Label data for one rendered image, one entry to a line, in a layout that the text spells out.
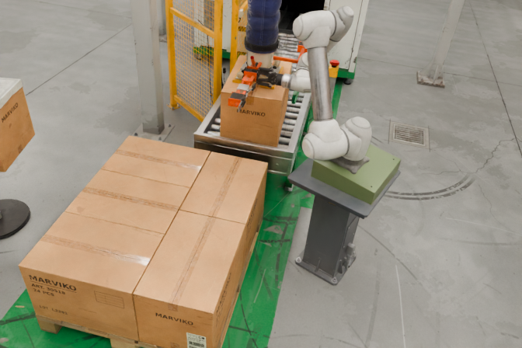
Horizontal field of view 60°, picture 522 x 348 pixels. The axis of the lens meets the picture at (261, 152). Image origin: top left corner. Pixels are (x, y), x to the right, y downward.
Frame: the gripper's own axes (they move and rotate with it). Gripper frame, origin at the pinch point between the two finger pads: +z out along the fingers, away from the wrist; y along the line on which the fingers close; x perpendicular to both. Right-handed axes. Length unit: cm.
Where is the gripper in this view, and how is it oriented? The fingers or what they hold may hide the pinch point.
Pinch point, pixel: (251, 74)
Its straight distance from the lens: 293.1
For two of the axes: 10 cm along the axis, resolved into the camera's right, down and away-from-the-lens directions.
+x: 2.2, -5.6, 7.9
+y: -0.8, 8.0, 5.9
